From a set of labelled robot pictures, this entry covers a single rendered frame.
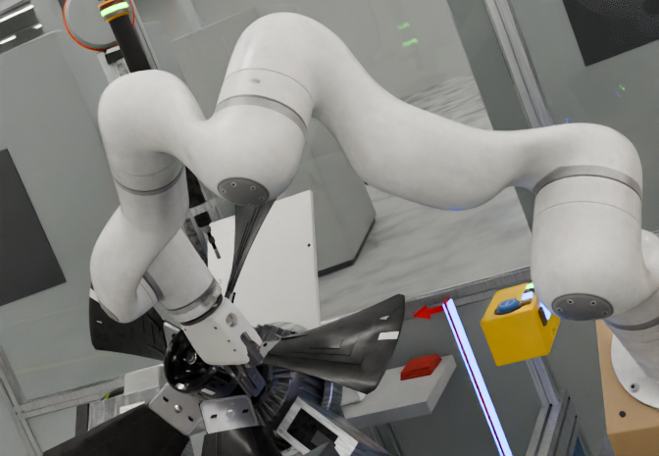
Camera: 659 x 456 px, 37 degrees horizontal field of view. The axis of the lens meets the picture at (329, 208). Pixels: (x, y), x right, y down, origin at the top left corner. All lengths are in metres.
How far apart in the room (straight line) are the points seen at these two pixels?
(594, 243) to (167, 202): 0.51
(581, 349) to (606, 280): 1.23
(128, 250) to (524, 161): 0.53
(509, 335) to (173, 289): 0.64
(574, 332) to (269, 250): 0.72
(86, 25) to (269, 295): 0.77
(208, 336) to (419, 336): 0.97
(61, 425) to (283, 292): 1.18
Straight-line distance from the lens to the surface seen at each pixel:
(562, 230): 1.09
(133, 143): 1.10
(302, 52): 1.04
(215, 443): 1.65
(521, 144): 1.09
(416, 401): 2.13
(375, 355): 1.53
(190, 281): 1.42
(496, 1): 2.13
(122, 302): 1.36
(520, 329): 1.76
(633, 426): 1.44
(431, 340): 2.36
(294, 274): 1.96
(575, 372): 2.32
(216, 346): 1.48
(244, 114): 0.99
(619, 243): 1.09
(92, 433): 1.79
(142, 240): 1.29
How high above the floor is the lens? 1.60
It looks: 8 degrees down
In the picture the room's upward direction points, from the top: 22 degrees counter-clockwise
